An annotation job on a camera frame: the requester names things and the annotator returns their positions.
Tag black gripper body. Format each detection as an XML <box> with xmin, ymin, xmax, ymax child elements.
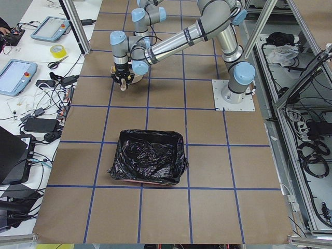
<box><xmin>110</xmin><ymin>63</ymin><xmax>134</xmax><ymax>85</ymax></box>

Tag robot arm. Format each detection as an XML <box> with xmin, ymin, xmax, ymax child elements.
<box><xmin>131</xmin><ymin>0</ymin><xmax>167</xmax><ymax>36</ymax></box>
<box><xmin>110</xmin><ymin>1</ymin><xmax>255</xmax><ymax>94</ymax></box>

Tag bin with black bag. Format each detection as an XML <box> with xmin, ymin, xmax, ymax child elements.
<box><xmin>107</xmin><ymin>129</ymin><xmax>188</xmax><ymax>186</ymax></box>

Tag yellow tape roll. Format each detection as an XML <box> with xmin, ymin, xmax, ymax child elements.
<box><xmin>49</xmin><ymin>45</ymin><xmax>67</xmax><ymax>59</ymax></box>

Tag scissors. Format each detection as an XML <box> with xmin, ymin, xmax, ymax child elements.
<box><xmin>47</xmin><ymin>56</ymin><xmax>68</xmax><ymax>70</ymax></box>

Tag far teach pendant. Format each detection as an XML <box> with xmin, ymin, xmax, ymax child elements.
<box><xmin>31</xmin><ymin>16</ymin><xmax>70</xmax><ymax>42</ymax></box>

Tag teach pendant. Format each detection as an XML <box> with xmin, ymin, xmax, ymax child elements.
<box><xmin>31</xmin><ymin>16</ymin><xmax>70</xmax><ymax>42</ymax></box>
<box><xmin>1</xmin><ymin>59</ymin><xmax>38</xmax><ymax>96</ymax></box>

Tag black power brick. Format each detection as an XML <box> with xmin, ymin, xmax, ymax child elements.
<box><xmin>23</xmin><ymin>118</ymin><xmax>60</xmax><ymax>133</ymax></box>

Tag near teach pendant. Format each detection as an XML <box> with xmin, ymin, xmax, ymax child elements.
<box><xmin>1</xmin><ymin>59</ymin><xmax>38</xmax><ymax>96</ymax></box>

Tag black laptop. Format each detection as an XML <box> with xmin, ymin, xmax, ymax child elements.
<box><xmin>1</xmin><ymin>128</ymin><xmax>36</xmax><ymax>185</ymax></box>

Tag white cloth bundle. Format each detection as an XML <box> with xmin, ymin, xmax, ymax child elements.
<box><xmin>267</xmin><ymin>45</ymin><xmax>299</xmax><ymax>67</ymax></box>

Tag aluminium frame post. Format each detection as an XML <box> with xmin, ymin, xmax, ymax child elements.
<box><xmin>59</xmin><ymin>0</ymin><xmax>91</xmax><ymax>55</ymax></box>

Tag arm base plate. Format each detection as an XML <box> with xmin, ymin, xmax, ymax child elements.
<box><xmin>212</xmin><ymin>79</ymin><xmax>255</xmax><ymax>112</ymax></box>

